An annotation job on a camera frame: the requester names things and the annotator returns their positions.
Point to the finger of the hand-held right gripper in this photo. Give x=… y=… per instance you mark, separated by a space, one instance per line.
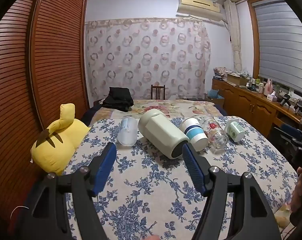
x=284 y=136

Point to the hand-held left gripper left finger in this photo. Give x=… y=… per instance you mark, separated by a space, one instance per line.
x=108 y=163

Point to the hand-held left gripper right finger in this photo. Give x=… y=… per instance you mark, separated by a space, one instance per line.
x=193 y=170

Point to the large beige cup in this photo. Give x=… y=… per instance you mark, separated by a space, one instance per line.
x=163 y=133

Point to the white blue-striped cup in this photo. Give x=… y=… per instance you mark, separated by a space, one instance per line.
x=193 y=133

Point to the translucent plastic cup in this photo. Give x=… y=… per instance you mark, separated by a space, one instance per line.
x=128 y=132

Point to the clear glass cup red print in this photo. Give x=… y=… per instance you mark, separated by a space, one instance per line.
x=215 y=133

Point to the small white green-print cup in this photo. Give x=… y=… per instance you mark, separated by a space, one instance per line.
x=234 y=131

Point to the person's right hand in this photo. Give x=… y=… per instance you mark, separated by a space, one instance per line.
x=298 y=192

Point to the black device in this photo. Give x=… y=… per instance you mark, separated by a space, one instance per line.
x=287 y=101

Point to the white tissue box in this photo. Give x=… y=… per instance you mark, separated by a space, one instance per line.
x=272 y=96

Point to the wooden sideboard cabinet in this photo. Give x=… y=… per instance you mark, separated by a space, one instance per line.
x=250 y=107

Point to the blue floral bedsheet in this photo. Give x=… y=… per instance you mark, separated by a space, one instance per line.
x=153 y=192

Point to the pink bottle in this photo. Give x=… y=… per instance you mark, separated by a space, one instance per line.
x=268 y=87

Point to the yellow plush toy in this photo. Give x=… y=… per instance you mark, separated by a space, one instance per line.
x=57 y=145

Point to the pink floral blanket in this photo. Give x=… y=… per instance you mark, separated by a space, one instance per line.
x=180 y=107

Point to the black folded clothing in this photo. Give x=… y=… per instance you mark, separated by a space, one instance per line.
x=118 y=98

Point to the cardboard box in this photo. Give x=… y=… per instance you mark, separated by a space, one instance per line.
x=237 y=79

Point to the blue plastic bag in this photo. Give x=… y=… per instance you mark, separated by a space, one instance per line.
x=213 y=94

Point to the wooden chair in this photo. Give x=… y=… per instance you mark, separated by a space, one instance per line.
x=158 y=92

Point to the grey window blind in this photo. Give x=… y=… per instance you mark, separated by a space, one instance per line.
x=283 y=45

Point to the tied cream curtain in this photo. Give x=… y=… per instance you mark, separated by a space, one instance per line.
x=234 y=35

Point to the wooden louvred wardrobe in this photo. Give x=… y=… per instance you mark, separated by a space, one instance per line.
x=28 y=80

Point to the beige air conditioner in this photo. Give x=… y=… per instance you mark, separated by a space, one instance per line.
x=199 y=7

